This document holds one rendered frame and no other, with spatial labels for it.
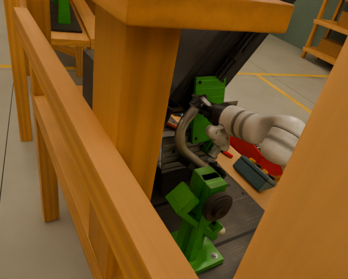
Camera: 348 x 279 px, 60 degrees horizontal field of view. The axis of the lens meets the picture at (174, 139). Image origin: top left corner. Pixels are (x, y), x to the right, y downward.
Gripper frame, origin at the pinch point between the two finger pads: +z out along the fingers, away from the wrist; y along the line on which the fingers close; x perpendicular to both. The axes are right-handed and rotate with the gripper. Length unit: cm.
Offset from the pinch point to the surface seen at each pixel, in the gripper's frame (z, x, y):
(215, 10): -39, 3, 35
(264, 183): -5.6, 1.3, -39.5
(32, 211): 119, 94, -37
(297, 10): 479, -508, -387
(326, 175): -61, 15, 33
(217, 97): 2.9, -7.7, -5.3
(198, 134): 2.8, 4.8, -8.9
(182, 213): -24.3, 25.4, 2.6
